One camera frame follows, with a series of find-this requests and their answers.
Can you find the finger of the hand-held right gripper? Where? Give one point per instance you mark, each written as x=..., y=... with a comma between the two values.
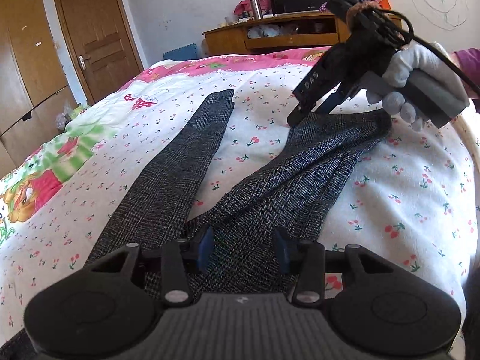
x=298, y=117
x=332, y=101

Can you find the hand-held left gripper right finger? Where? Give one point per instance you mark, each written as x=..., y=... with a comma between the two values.
x=281, y=249

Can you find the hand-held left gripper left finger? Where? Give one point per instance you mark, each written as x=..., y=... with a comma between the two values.
x=206, y=249

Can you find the grey plaid pants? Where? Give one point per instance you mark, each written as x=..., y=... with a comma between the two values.
x=168, y=165

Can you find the person's right forearm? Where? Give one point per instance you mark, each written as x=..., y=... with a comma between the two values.
x=470, y=62

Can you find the person's right hand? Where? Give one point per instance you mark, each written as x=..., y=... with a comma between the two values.
x=420, y=58

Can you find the brown fuzzy band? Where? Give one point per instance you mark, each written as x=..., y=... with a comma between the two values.
x=354, y=12

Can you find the white plastic bag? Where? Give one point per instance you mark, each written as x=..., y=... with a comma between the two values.
x=262, y=31

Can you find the cherry print bedsheet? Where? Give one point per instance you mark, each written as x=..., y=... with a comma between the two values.
x=393, y=180

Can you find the wooden desk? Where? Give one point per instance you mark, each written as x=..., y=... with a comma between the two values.
x=232, y=41

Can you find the steel thermos bottle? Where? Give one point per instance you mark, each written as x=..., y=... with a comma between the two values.
x=255, y=7

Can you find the blue foam mat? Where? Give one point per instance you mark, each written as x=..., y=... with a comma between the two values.
x=182, y=52

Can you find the plastic bags pile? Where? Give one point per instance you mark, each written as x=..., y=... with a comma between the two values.
x=69, y=116

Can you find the wooden door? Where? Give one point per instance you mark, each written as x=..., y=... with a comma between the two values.
x=101, y=33

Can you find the wooden wardrobe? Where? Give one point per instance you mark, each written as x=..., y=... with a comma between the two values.
x=26, y=63

